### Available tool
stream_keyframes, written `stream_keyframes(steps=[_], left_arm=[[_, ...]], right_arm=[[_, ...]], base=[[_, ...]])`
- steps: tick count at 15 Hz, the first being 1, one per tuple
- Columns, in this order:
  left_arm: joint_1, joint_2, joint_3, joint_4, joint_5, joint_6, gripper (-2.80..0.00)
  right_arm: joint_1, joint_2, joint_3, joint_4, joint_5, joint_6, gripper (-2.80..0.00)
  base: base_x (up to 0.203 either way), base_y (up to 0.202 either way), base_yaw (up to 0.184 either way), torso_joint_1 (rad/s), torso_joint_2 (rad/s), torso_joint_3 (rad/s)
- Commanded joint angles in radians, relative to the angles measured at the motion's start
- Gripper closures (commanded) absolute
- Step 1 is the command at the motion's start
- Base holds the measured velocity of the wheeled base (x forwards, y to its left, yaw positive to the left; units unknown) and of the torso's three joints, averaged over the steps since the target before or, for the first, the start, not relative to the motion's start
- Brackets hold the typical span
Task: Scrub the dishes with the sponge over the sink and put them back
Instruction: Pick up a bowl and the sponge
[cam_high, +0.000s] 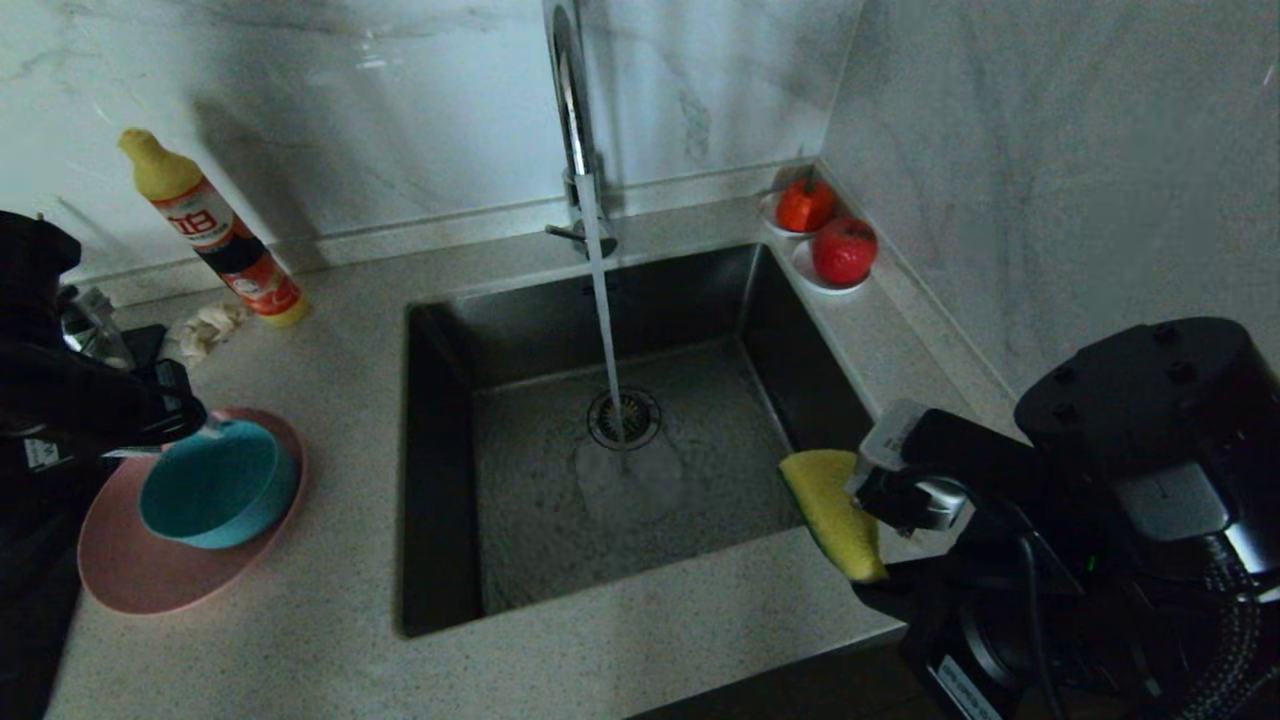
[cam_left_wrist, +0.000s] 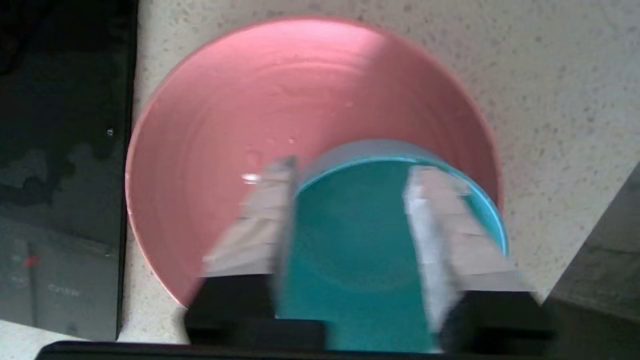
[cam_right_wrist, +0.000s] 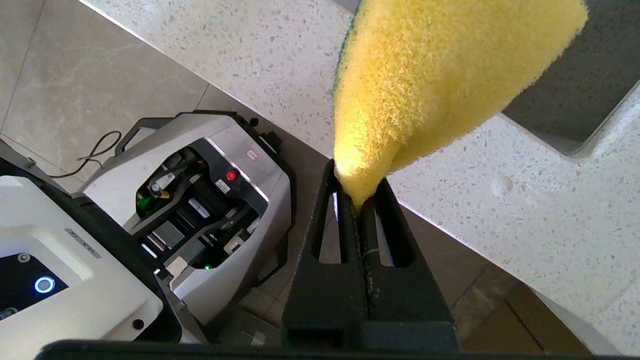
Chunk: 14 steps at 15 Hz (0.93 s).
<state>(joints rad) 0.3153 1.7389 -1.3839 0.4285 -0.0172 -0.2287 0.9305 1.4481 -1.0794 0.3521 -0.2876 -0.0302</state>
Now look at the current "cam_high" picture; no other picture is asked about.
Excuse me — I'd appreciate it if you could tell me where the round metal drain strainer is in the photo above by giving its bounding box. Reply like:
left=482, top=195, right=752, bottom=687
left=587, top=388, right=663, bottom=452

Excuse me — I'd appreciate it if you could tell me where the orange-red tomato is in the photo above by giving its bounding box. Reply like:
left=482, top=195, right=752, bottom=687
left=776, top=172, right=837, bottom=235

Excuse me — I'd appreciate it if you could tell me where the teal bowl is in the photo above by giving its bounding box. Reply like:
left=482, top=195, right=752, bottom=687
left=138, top=419, right=300, bottom=550

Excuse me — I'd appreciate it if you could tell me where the small white saucer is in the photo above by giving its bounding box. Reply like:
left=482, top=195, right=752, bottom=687
left=790, top=242, right=871, bottom=297
left=757, top=192, right=816, bottom=241

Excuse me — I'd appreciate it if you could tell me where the clear glass pot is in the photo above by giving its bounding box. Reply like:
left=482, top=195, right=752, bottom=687
left=58, top=287, right=136, bottom=373

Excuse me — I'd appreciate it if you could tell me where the yellow sponge green backing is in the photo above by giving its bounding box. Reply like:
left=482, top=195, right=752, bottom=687
left=779, top=449, right=889, bottom=584

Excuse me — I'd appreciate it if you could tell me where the yellow dish soap bottle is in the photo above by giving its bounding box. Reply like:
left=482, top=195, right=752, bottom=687
left=118, top=128, right=309, bottom=328

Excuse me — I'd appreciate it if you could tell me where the crumpled beige tissue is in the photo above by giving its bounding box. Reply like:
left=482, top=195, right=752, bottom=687
left=170, top=303, right=249, bottom=365

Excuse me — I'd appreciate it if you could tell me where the red apple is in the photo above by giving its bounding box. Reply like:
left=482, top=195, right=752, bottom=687
left=810, top=218, right=879, bottom=289

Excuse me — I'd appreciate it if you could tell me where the pink plate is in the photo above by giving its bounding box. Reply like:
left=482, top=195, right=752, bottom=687
left=77, top=407, right=308, bottom=615

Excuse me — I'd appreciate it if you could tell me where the stainless steel sink basin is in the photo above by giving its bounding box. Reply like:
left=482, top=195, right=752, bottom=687
left=397, top=243, right=916, bottom=638

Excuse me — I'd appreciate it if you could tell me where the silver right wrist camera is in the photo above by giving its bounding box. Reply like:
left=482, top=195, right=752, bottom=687
left=850, top=400, right=1046, bottom=533

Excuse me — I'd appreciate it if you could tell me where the chrome faucet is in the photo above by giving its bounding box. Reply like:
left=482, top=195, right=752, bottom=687
left=540, top=0, right=621, bottom=263

